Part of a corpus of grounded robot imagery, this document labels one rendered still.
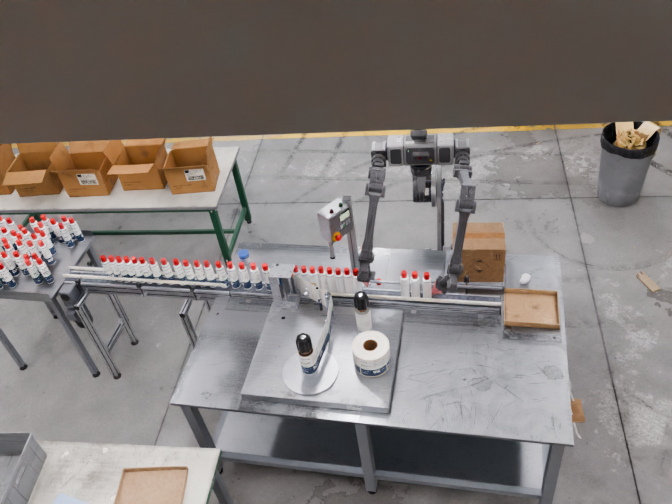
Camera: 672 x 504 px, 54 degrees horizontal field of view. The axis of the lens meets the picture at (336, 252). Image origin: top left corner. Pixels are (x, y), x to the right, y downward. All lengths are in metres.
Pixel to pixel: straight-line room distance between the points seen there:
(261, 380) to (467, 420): 1.11
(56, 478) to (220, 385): 0.94
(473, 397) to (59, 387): 3.11
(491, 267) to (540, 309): 0.36
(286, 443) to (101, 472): 1.11
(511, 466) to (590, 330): 1.39
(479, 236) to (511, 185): 2.28
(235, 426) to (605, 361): 2.51
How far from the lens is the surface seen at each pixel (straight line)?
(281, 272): 3.81
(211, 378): 3.82
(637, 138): 5.85
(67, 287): 4.67
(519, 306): 3.96
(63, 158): 5.65
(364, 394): 3.51
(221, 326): 4.05
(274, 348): 3.78
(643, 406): 4.71
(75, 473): 3.81
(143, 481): 3.62
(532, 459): 4.10
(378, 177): 3.56
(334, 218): 3.61
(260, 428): 4.29
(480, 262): 3.94
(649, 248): 5.74
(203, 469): 3.55
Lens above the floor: 3.75
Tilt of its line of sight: 42 degrees down
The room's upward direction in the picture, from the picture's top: 9 degrees counter-clockwise
